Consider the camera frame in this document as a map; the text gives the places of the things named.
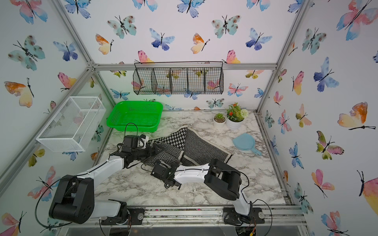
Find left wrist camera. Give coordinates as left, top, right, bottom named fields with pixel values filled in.
left=121, top=134, right=149, bottom=152

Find black white patterned knit scarf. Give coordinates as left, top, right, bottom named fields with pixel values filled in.
left=144, top=126, right=232, bottom=167

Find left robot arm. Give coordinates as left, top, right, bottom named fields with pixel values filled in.
left=49, top=144, right=163, bottom=225

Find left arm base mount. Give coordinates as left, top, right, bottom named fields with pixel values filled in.
left=101, top=207, right=145, bottom=226

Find white mesh wall basket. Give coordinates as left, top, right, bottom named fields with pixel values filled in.
left=36, top=96, right=106, bottom=152

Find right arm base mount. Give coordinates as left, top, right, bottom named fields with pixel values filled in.
left=222, top=207, right=265, bottom=226

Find light blue plastic scoop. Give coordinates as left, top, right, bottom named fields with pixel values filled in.
left=232, top=133, right=262, bottom=156

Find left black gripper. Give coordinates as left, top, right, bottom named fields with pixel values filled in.
left=132, top=143, right=165, bottom=161

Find small succulent in white pot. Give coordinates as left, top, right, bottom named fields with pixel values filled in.
left=213, top=113, right=227, bottom=129

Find black wire wall basket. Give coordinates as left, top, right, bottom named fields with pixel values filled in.
left=132, top=61, right=224, bottom=95

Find flowering plant in white pot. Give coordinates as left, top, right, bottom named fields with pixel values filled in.
left=226, top=103, right=249, bottom=130

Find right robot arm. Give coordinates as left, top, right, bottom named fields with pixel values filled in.
left=151, top=159, right=253, bottom=217

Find green plastic basket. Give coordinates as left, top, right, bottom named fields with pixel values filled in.
left=106, top=101, right=163, bottom=133

